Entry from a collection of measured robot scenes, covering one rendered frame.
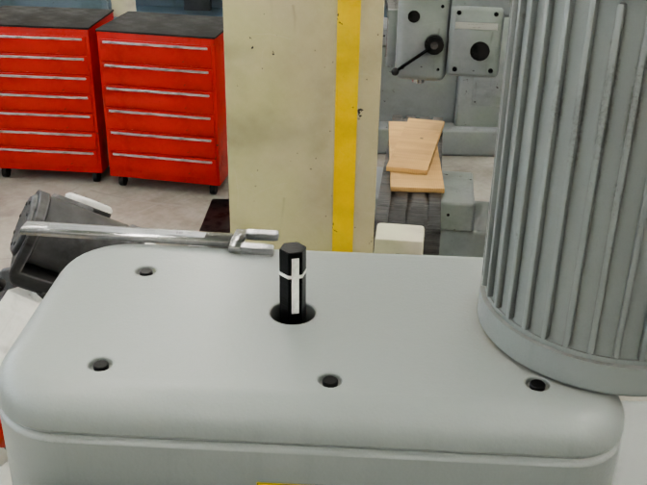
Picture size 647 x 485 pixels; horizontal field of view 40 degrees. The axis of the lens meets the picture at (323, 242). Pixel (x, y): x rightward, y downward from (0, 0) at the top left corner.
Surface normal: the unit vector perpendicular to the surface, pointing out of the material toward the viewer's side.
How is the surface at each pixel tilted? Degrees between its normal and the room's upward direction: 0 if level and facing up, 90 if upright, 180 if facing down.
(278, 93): 90
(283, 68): 90
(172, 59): 90
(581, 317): 90
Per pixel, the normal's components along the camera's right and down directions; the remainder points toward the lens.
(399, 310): 0.02, -0.89
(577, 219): -0.64, 0.33
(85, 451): -0.05, 0.45
